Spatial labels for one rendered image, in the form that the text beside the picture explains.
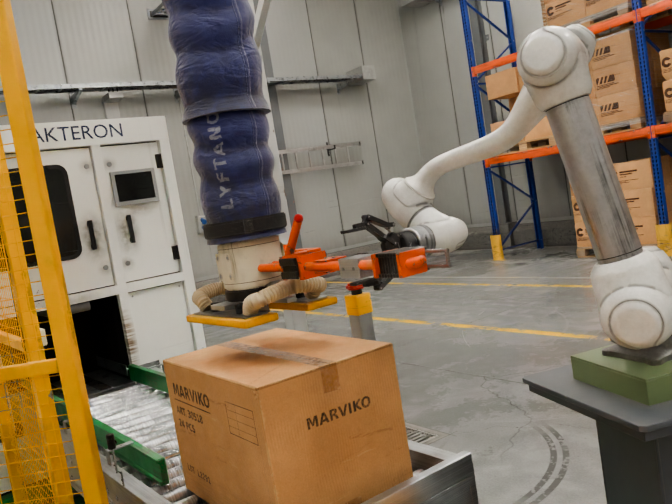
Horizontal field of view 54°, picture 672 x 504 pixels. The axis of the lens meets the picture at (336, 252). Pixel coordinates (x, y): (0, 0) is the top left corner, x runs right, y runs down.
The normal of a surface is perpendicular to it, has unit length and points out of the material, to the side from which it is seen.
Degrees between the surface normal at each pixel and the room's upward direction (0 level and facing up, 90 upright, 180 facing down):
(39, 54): 90
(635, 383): 90
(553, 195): 90
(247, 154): 72
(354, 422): 90
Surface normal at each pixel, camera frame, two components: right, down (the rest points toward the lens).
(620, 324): -0.36, 0.26
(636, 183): -0.79, 0.22
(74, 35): 0.56, -0.03
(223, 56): 0.25, -0.25
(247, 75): 0.77, 0.08
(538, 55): -0.50, 0.07
